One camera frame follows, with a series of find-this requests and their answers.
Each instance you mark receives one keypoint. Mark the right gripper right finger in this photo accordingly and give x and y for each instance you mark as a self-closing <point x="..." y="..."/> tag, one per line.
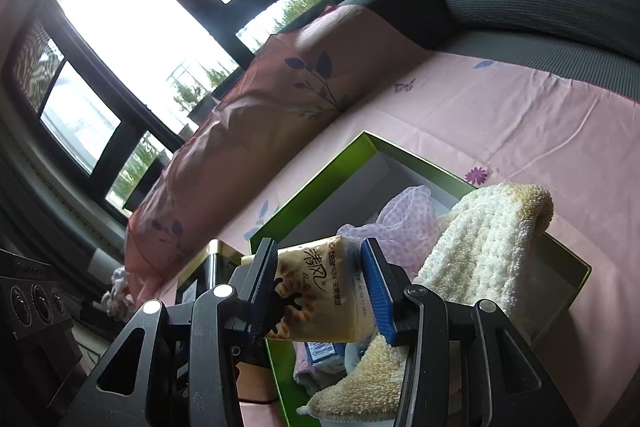
<point x="450" y="346"/>

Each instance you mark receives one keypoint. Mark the black framed window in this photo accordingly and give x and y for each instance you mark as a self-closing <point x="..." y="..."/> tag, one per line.
<point x="108" y="85"/>

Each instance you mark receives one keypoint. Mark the blue tissue packet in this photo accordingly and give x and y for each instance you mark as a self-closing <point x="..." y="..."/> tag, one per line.
<point x="318" y="353"/>

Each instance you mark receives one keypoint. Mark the cream fluffy towel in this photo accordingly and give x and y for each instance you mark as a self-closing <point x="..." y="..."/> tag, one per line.
<point x="482" y="253"/>

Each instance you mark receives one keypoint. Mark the floral clothes pile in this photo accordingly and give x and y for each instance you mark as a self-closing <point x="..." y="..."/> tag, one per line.
<point x="118" y="301"/>

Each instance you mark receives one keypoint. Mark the black tea tin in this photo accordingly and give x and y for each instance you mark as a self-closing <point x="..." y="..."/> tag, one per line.
<point x="214" y="265"/>

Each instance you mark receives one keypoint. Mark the lilac mesh scrunchie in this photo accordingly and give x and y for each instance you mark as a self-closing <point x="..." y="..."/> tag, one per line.
<point x="406" y="229"/>

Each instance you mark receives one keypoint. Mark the pink floral pillow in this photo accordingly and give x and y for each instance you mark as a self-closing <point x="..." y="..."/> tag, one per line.
<point x="299" y="82"/>

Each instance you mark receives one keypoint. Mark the yellow tissue packet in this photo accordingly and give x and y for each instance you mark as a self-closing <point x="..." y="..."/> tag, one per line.
<point x="320" y="294"/>

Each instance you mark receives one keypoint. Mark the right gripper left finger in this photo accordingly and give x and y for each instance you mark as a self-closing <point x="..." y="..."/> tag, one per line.
<point x="176" y="366"/>

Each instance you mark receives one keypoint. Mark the green storage box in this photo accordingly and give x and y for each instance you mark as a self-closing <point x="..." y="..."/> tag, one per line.
<point x="369" y="172"/>

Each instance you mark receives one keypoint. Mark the pink floral bedsheet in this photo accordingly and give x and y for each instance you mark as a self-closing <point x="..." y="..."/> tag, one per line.
<point x="527" y="126"/>

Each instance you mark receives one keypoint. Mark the black planter with grass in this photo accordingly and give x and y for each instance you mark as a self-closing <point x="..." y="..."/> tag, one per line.
<point x="144" y="185"/>

